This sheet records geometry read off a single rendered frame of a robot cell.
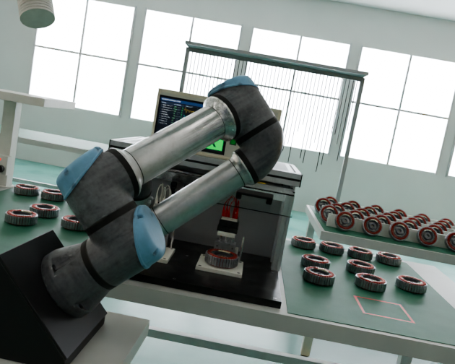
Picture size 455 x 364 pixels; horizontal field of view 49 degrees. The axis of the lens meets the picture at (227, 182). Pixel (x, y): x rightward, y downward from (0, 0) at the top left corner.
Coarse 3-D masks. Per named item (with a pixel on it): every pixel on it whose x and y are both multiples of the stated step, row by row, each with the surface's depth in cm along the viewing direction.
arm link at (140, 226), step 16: (128, 208) 100; (144, 208) 102; (96, 224) 98; (112, 224) 98; (128, 224) 98; (144, 224) 98; (96, 240) 99; (112, 240) 98; (128, 240) 97; (144, 240) 97; (160, 240) 103; (96, 256) 98; (112, 256) 98; (128, 256) 98; (144, 256) 98; (160, 256) 101; (112, 272) 99; (128, 272) 100
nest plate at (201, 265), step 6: (198, 264) 161; (204, 264) 162; (240, 264) 170; (204, 270) 159; (210, 270) 159; (216, 270) 159; (222, 270) 160; (228, 270) 161; (234, 270) 162; (240, 270) 163; (234, 276) 159; (240, 276) 159
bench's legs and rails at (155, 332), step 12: (156, 336) 242; (168, 336) 241; (180, 336) 241; (192, 336) 242; (216, 348) 240; (228, 348) 240; (240, 348) 240; (252, 348) 241; (276, 360) 239; (288, 360) 239; (300, 360) 238; (312, 360) 239; (324, 360) 241; (396, 360) 240; (408, 360) 234
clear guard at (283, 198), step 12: (264, 192) 152; (276, 192) 152; (288, 192) 157; (228, 204) 148; (240, 204) 149; (252, 204) 149; (264, 204) 149; (276, 204) 150; (288, 204) 150; (288, 216) 148
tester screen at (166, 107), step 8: (160, 104) 175; (168, 104) 174; (176, 104) 174; (184, 104) 174; (192, 104) 174; (200, 104) 174; (160, 112) 175; (168, 112) 175; (176, 112) 175; (184, 112) 174; (192, 112) 174; (160, 120) 175; (168, 120) 175; (176, 120) 175; (160, 128) 176
